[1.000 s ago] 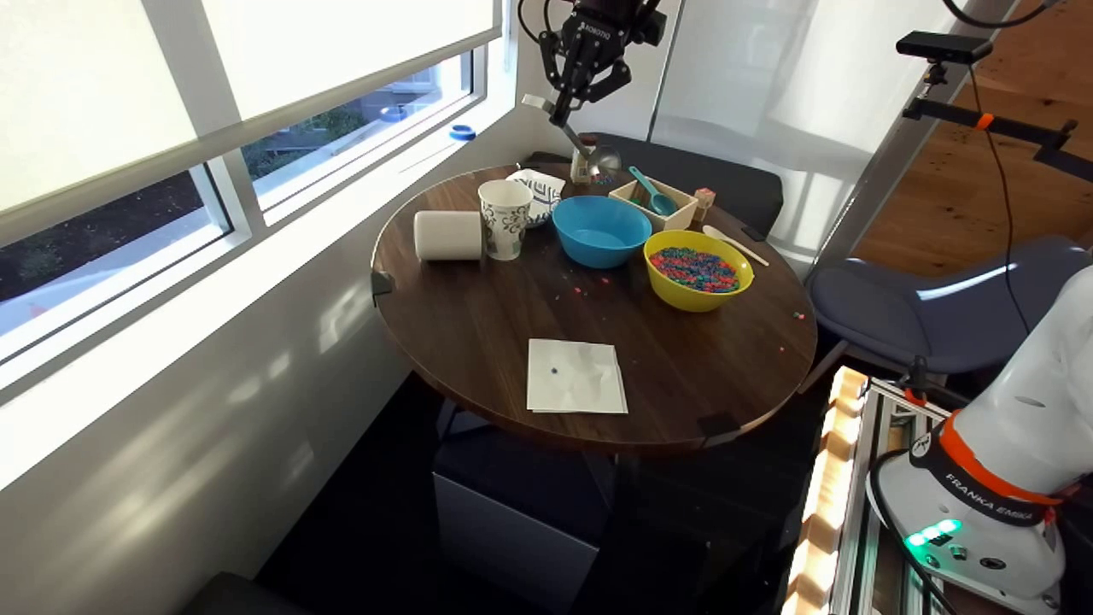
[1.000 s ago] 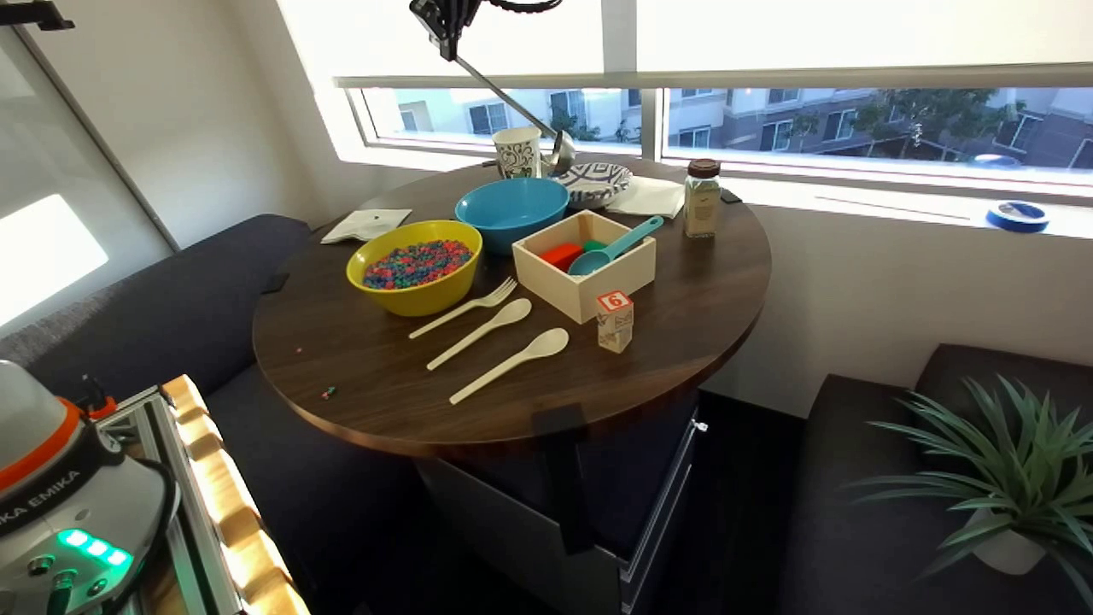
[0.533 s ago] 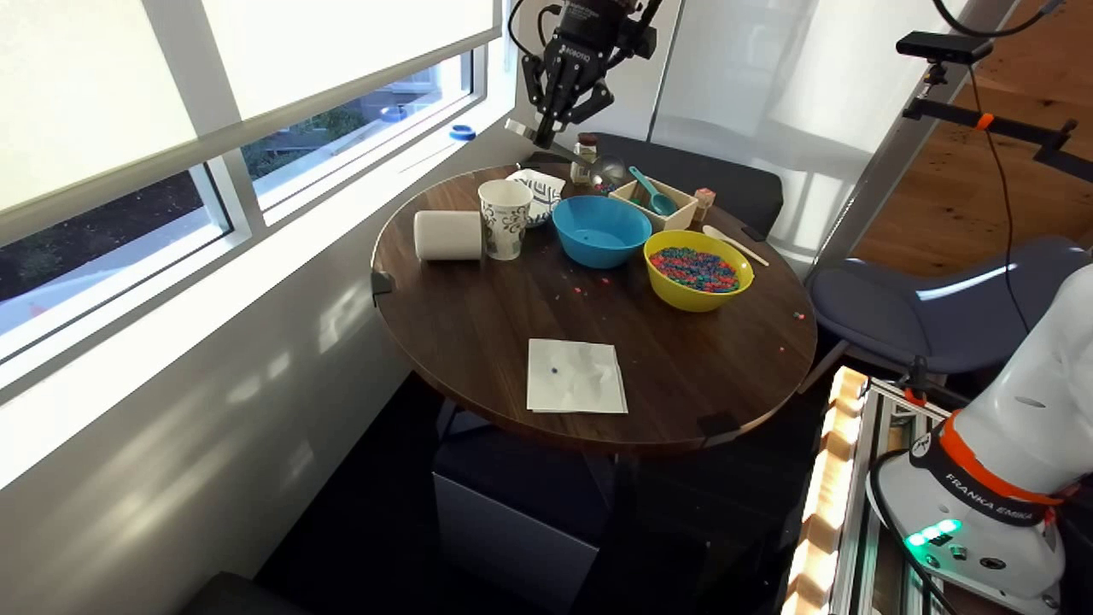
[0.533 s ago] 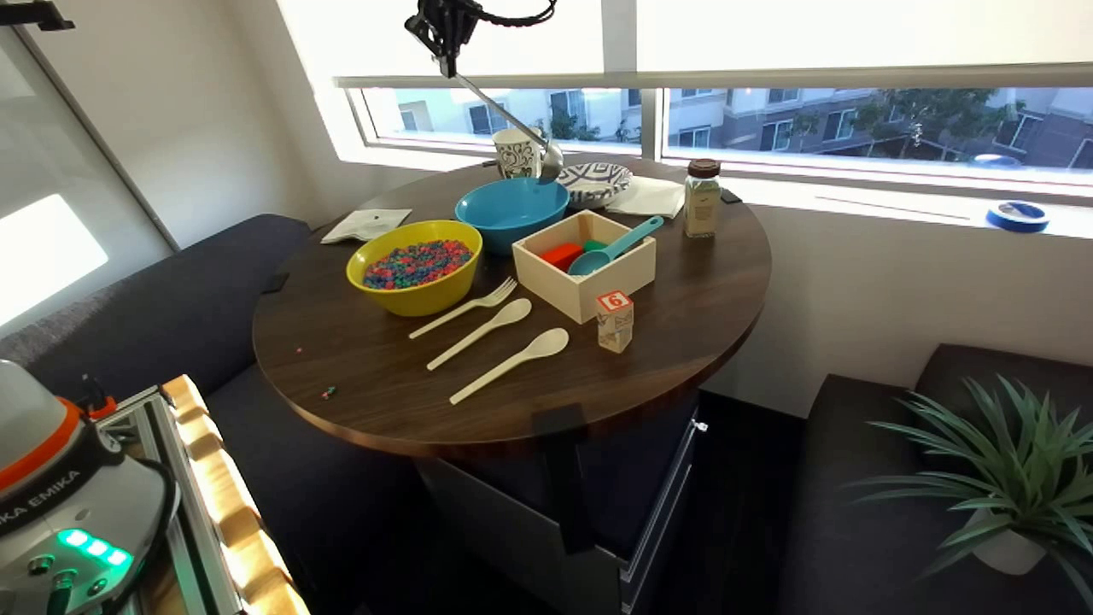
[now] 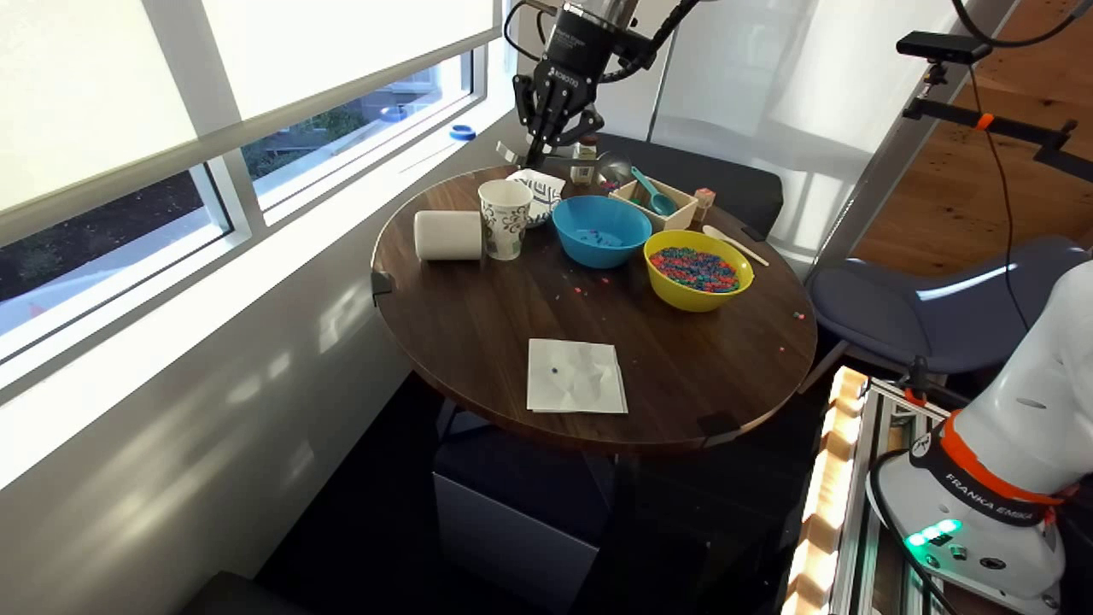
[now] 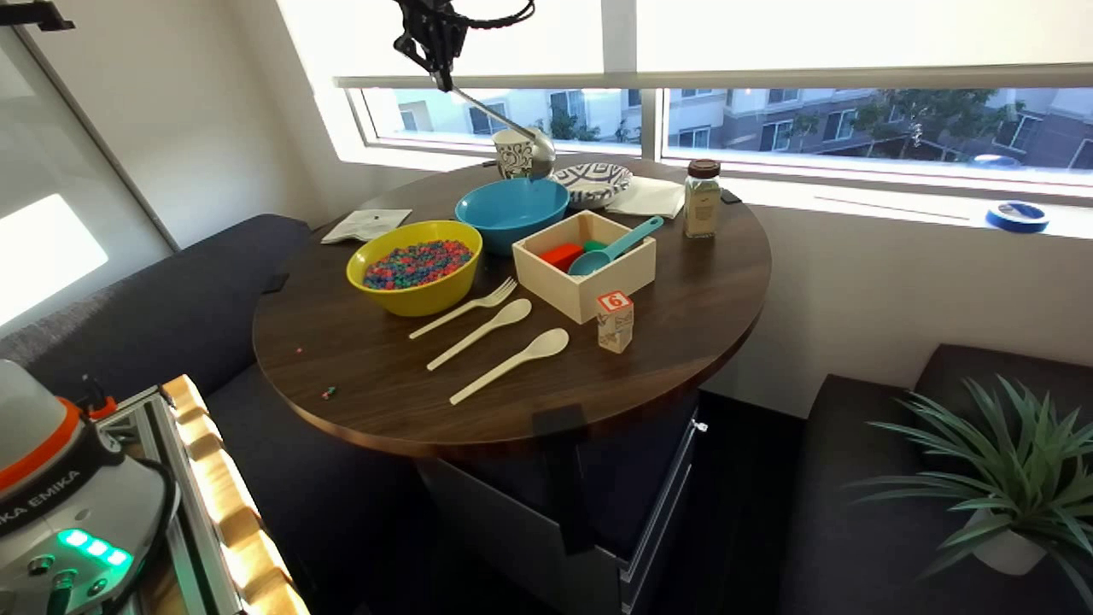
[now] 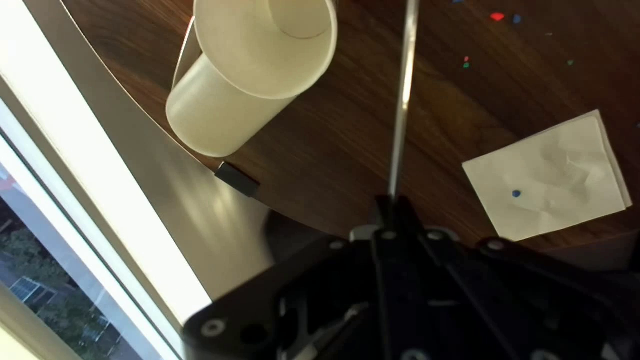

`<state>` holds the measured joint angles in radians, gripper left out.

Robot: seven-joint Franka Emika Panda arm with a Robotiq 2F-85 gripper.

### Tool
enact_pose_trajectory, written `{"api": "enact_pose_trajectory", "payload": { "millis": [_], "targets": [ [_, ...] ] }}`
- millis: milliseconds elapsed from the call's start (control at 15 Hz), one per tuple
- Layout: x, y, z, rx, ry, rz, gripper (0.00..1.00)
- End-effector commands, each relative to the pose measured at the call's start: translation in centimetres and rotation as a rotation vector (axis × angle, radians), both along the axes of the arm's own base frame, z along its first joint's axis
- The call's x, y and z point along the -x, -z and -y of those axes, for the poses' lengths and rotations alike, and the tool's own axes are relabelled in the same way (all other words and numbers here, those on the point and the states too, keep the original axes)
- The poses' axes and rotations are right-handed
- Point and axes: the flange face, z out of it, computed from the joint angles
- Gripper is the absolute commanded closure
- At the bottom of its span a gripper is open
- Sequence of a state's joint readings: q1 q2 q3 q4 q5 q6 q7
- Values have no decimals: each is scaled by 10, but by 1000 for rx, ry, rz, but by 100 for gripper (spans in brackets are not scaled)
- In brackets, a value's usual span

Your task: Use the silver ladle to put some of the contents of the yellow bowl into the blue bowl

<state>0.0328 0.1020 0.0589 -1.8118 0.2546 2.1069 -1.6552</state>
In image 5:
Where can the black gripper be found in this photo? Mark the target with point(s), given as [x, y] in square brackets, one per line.
[594, 42]

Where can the silver metal ladle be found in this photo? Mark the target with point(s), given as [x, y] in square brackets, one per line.
[616, 175]

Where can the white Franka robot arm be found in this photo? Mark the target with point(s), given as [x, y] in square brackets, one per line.
[1025, 399]

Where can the blue bowl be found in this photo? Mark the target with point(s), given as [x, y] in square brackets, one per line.
[583, 255]

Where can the yellow bowl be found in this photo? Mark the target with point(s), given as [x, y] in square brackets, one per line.
[672, 292]

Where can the glass jar brown lid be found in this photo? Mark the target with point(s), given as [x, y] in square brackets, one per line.
[583, 169]

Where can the blue tape roll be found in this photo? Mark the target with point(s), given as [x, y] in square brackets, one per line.
[464, 133]

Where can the white mug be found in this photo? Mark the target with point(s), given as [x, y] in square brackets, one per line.
[503, 224]

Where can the teal plastic scoop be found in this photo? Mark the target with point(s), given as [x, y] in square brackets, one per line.
[653, 194]

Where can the light wooden box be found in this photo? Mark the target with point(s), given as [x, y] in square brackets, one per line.
[686, 215]

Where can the white paper roll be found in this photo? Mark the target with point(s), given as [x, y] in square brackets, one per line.
[444, 239]

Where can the small wooden toy block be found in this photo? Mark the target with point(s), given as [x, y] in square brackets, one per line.
[705, 207]

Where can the colourful pebbles pile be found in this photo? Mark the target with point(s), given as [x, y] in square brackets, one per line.
[697, 269]

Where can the large wooden spoon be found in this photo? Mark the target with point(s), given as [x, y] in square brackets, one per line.
[736, 245]

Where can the black table clamp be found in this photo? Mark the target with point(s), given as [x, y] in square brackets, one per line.
[380, 283]
[718, 424]

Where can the white paper napkin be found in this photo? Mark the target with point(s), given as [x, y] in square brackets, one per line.
[574, 379]

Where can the white framed window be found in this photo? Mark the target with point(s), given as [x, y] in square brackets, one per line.
[228, 149]

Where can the grey cabinet under table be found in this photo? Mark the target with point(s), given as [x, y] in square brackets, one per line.
[513, 536]

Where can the black camera on stand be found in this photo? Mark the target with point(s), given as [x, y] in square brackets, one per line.
[944, 46]

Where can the aluminium frame with wood blocks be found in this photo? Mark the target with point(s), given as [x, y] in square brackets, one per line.
[826, 489]

